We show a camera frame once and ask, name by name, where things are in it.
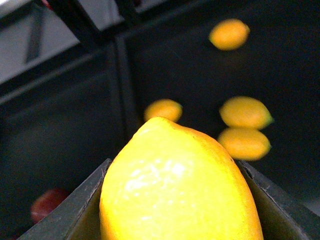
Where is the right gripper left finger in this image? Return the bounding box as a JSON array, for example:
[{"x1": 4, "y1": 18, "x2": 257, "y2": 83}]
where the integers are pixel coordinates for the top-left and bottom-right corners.
[{"x1": 19, "y1": 158, "x2": 112, "y2": 240}]

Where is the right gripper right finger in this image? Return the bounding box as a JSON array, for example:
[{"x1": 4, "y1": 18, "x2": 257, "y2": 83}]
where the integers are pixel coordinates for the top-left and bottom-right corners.
[{"x1": 237, "y1": 161, "x2": 320, "y2": 240}]

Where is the yellow lemon lower pair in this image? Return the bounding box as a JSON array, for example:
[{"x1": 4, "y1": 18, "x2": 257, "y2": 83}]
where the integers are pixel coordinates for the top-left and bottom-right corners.
[{"x1": 217, "y1": 127, "x2": 272, "y2": 161}]

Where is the red apple upper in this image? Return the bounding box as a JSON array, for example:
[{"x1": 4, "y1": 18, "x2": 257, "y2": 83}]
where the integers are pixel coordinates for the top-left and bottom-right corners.
[{"x1": 30, "y1": 188, "x2": 70, "y2": 224}]

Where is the black front left tray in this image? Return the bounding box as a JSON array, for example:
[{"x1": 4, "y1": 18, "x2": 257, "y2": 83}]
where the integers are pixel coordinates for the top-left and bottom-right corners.
[{"x1": 0, "y1": 45, "x2": 124, "y2": 240}]

